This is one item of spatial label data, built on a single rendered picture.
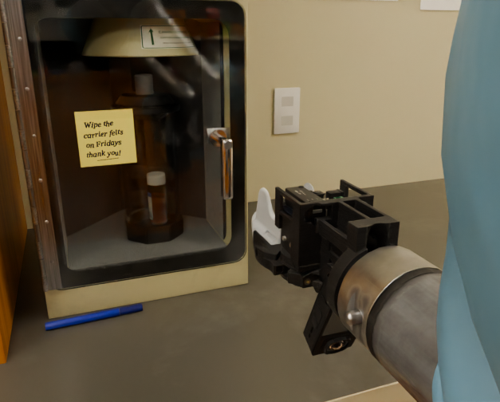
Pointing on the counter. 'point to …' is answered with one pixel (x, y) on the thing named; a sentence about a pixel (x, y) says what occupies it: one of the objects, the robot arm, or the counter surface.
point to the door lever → (218, 137)
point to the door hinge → (22, 138)
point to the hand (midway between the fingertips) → (273, 222)
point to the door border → (11, 30)
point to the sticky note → (105, 137)
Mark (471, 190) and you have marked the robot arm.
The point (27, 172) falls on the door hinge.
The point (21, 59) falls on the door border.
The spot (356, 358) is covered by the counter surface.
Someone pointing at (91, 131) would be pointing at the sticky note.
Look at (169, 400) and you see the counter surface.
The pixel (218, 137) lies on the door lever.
